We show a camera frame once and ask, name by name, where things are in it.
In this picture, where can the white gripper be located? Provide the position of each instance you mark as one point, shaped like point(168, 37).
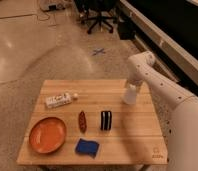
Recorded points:
point(132, 82)

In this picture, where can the white ceramic cup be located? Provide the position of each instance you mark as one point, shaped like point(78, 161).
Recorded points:
point(130, 94)

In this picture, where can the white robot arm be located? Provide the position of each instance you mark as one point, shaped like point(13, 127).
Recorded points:
point(183, 139)

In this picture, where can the black and white eraser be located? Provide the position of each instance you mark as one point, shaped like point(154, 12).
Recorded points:
point(106, 120)

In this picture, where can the black box on floor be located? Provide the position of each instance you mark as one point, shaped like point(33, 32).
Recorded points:
point(126, 30)

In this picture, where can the brown oblong snack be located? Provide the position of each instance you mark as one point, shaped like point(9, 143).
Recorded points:
point(82, 122)

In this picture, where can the wooden table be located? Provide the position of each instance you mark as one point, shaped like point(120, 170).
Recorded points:
point(135, 136)

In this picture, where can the white tube with cap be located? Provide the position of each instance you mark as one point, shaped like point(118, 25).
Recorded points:
point(60, 100)

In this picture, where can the black office chair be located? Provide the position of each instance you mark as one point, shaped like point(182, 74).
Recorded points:
point(93, 9)

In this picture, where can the blue sponge cloth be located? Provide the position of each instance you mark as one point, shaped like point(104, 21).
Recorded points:
point(87, 147)

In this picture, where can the orange plate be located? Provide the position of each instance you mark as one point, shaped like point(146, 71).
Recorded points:
point(47, 135)

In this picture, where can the grey device on floor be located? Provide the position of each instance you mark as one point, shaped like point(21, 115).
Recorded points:
point(50, 5)

